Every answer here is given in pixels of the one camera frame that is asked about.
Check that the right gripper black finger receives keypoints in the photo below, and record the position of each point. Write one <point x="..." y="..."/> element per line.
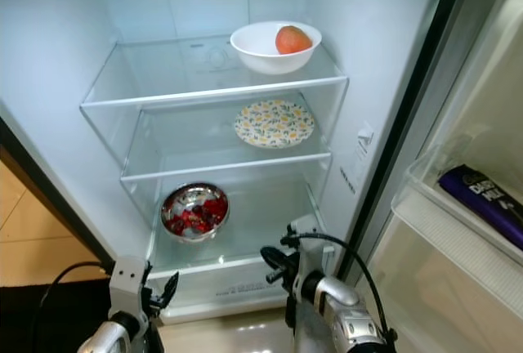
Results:
<point x="272" y="254"/>
<point x="277" y="274"/>

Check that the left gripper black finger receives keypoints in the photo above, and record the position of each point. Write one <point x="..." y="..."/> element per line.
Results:
<point x="167" y="288"/>

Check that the metal bowl of red candies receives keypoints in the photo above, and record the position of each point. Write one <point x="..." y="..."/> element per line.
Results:
<point x="194" y="194"/>

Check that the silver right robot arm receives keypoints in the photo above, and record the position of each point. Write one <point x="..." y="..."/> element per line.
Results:
<point x="351" y="328"/>

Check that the glass fridge shelf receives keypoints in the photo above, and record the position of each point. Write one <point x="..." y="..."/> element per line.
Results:
<point x="270" y="214"/>
<point x="147" y="79"/>
<point x="180" y="145"/>

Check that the clear fridge door bin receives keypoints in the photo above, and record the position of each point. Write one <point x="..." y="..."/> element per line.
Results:
<point x="433" y="222"/>

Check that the grey fridge door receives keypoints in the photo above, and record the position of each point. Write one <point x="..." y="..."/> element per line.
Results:
<point x="441" y="304"/>

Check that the grey fridge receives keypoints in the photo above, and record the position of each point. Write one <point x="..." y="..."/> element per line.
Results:
<point x="49" y="59"/>

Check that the black floor mat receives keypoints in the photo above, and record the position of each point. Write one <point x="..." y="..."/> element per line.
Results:
<point x="33" y="328"/>

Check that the floral patterned plate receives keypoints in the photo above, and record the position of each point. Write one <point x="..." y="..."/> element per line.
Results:
<point x="274" y="124"/>

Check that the white ceramic bowl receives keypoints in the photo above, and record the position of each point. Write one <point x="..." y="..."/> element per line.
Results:
<point x="253" y="55"/>

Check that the purple chocolate bar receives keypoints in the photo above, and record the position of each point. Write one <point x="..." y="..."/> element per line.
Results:
<point x="482" y="202"/>

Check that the orange red fruit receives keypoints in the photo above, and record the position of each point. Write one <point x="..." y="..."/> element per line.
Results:
<point x="294" y="40"/>

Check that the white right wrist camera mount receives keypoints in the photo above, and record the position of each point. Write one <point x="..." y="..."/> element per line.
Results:
<point x="306" y="247"/>

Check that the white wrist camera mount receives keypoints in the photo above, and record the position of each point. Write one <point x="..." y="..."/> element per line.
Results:
<point x="306" y="247"/>
<point x="128" y="283"/>

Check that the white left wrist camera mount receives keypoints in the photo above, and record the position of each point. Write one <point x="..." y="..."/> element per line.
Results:
<point x="128" y="283"/>

